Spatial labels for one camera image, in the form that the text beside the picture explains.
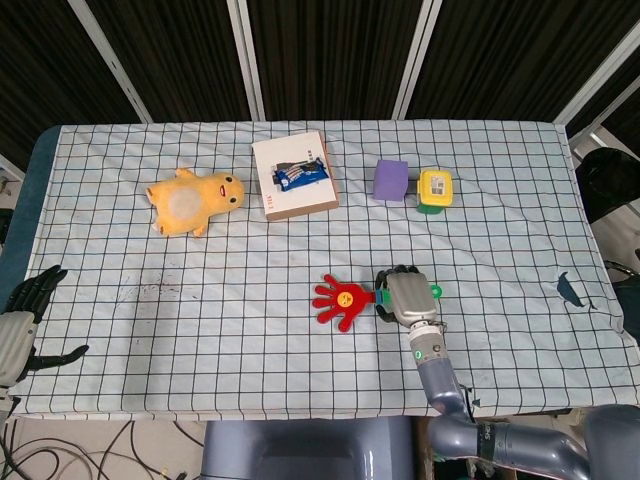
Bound white black checked tablecloth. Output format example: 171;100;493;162
9;119;629;419

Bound green container yellow lid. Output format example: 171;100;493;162
415;168;457;215

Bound yellow plush toy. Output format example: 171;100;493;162
145;167;246;239

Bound red hand clapper toy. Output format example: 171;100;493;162
312;273;445;334

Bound black floor cable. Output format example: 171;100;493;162
0;419;206;480

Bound white metal frame post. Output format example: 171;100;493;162
227;0;266;121
552;0;640;126
67;0;153;124
393;0;443;120

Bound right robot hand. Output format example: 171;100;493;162
374;264;440;329

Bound purple foam cube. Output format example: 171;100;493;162
373;158;411;203

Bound black bag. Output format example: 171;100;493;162
574;147;640;225

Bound grey robot torso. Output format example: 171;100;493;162
201;416;416;480

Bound white cardboard box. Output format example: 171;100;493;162
250;131;341;223

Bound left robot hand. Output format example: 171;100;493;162
0;264;90;389

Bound blue snack packet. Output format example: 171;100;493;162
269;156;330;193

